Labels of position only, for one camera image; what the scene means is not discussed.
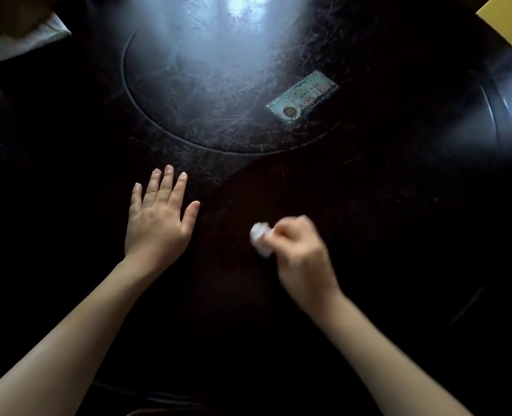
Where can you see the person's right forearm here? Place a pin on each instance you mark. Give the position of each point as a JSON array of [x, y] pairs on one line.
[[390, 363]]

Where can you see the round inset table turntable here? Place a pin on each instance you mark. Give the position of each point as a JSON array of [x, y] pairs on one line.
[[230, 73]]

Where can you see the person's left middle finger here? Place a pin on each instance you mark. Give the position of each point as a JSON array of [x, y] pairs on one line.
[[165, 184]]

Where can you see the person's right fingers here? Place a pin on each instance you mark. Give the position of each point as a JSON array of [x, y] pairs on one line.
[[284, 231]]

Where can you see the person's left thumb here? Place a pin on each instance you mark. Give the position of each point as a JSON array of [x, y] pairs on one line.
[[190, 216]]

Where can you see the person's left little finger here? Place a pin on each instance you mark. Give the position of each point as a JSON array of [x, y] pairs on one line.
[[136, 195]]

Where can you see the white cloth item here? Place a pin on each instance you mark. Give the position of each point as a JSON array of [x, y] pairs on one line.
[[15, 38]]

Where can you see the person's left forearm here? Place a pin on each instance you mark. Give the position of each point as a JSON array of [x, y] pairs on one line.
[[57, 346]]

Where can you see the white tissue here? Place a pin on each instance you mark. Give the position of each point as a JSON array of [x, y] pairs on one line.
[[261, 238]]

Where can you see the person's left hand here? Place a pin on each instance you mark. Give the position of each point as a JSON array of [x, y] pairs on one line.
[[155, 229]]

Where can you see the person's right hand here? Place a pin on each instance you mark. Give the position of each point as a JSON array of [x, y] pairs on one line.
[[303, 259]]

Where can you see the yellow chair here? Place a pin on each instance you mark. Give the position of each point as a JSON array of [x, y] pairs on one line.
[[509, 21]]

